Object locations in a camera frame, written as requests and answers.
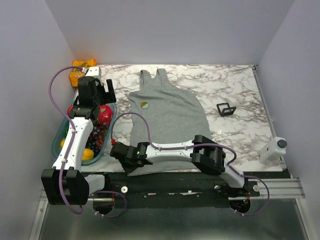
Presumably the colourful round brooch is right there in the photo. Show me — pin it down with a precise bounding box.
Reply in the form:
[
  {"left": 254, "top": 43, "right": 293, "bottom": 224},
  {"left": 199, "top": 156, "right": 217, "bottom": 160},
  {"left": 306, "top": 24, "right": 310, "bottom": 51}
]
[{"left": 140, "top": 101, "right": 149, "bottom": 110}]

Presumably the grey tank top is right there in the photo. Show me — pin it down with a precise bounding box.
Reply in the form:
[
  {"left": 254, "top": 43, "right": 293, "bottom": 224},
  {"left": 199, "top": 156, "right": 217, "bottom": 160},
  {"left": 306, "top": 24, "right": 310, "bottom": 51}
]
[{"left": 124, "top": 68, "right": 213, "bottom": 177}]

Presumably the black brooch display box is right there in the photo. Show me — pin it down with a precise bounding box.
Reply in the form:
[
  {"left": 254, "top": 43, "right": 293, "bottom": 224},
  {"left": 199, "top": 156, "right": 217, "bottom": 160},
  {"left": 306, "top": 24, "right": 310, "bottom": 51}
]
[{"left": 216, "top": 102, "right": 237, "bottom": 117}]

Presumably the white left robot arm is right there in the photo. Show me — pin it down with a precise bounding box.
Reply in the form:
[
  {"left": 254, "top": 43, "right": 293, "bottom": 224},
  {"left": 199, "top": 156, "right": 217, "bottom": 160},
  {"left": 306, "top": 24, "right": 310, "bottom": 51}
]
[{"left": 41, "top": 76, "right": 116, "bottom": 205}]

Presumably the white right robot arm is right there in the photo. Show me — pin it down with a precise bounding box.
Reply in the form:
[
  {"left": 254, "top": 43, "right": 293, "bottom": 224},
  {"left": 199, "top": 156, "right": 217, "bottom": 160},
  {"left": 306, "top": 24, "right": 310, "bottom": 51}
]
[{"left": 110, "top": 135, "right": 248, "bottom": 196}]

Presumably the red dragon fruit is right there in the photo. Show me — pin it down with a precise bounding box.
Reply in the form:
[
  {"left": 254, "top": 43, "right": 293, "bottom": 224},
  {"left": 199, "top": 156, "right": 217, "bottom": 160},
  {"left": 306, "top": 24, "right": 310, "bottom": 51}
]
[{"left": 97, "top": 105, "right": 114, "bottom": 125}]

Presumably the orange snack bag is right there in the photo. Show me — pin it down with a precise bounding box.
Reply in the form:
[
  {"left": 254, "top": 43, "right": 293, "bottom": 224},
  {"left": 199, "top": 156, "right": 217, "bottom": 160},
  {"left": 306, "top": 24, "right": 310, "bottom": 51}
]
[{"left": 69, "top": 58, "right": 98, "bottom": 88}]

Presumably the red apple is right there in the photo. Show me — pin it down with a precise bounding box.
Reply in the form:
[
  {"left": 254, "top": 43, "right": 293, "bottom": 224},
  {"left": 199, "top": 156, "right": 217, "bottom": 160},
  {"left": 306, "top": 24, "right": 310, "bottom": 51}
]
[{"left": 67, "top": 105, "right": 73, "bottom": 116}]

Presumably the dark purple grape bunch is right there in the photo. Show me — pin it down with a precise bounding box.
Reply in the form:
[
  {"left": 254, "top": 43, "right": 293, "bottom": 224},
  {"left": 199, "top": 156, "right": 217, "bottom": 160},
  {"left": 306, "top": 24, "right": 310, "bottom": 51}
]
[{"left": 86, "top": 121, "right": 110, "bottom": 156}]

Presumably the orange yellow fruit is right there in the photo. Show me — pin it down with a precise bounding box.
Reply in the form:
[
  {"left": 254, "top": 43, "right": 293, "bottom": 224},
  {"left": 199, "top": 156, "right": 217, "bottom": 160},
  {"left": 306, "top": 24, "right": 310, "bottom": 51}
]
[{"left": 82, "top": 148, "right": 95, "bottom": 162}]

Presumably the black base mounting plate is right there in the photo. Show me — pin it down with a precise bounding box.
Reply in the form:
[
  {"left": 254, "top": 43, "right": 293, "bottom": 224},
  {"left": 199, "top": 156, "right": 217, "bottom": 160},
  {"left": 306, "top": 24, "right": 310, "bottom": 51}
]
[{"left": 51, "top": 171, "right": 261, "bottom": 210}]

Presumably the teal plastic fruit tray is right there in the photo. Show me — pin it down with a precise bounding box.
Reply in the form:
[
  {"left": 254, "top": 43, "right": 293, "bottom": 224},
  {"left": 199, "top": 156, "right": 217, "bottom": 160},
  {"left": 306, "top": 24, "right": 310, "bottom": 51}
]
[{"left": 51, "top": 103, "right": 117, "bottom": 166}]

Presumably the yellow pear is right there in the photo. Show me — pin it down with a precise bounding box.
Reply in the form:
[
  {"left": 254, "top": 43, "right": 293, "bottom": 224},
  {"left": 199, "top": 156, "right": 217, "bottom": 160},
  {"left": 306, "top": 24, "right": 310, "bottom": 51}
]
[{"left": 60, "top": 138, "right": 66, "bottom": 148}]

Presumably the white bottle black cap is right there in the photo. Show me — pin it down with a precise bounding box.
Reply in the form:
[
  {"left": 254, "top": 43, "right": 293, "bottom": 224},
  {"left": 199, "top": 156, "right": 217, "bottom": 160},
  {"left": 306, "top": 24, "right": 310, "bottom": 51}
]
[{"left": 259, "top": 137, "right": 288, "bottom": 165}]

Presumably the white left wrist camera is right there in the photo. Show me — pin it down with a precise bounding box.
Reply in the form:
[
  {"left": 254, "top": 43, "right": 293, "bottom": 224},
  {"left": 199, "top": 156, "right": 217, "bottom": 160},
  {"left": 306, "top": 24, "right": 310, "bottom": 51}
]
[{"left": 85, "top": 66, "right": 102, "bottom": 81}]

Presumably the aluminium rail frame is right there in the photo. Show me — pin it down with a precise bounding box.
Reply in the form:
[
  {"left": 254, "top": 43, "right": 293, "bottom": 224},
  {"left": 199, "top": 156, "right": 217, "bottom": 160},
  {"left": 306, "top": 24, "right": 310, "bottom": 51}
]
[{"left": 29, "top": 172, "right": 314, "bottom": 240}]

